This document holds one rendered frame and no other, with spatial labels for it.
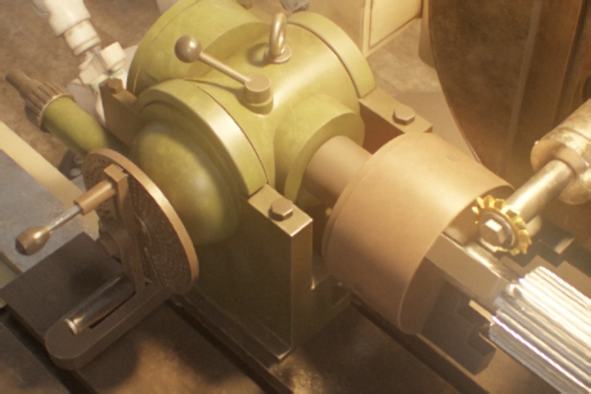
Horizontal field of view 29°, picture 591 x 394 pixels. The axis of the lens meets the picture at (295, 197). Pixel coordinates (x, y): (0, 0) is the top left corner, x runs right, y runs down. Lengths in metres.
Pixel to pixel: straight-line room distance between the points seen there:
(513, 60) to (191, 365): 0.52
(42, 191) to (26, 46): 1.41
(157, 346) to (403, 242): 0.39
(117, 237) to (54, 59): 2.02
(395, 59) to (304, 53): 1.90
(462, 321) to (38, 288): 0.55
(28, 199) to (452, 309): 0.90
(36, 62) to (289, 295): 2.06
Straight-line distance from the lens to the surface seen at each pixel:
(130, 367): 1.36
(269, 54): 1.27
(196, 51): 1.21
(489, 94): 1.37
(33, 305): 1.43
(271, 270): 1.26
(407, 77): 3.12
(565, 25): 1.22
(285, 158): 1.22
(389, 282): 1.13
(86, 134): 1.33
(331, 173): 1.22
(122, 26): 3.30
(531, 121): 1.33
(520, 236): 1.09
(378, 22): 1.50
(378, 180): 1.14
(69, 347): 1.36
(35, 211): 1.88
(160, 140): 1.22
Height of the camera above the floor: 2.15
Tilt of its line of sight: 50 degrees down
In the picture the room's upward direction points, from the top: straight up
